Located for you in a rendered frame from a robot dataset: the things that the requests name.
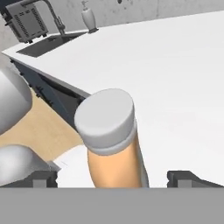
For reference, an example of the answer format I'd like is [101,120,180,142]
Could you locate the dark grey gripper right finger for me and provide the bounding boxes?
[166,170,224,189]

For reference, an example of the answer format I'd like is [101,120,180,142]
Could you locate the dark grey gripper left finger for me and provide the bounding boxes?
[0,170,59,189]

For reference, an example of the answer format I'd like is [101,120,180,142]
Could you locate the orange condiment bottle white cap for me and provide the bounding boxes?
[73,87,151,189]

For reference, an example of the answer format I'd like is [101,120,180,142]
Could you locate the dark grey counter cabinets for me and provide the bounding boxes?
[9,58,92,133]

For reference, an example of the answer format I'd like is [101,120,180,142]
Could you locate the grey sink basin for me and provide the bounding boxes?
[16,31,88,59]

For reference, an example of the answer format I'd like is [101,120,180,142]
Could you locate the grey slotted toaster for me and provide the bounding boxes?
[3,1,49,45]

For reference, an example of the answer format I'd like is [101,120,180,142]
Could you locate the grey metal tap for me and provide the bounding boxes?
[20,0,67,38]

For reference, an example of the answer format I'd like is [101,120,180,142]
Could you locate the white soap dispenser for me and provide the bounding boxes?
[80,0,100,34]

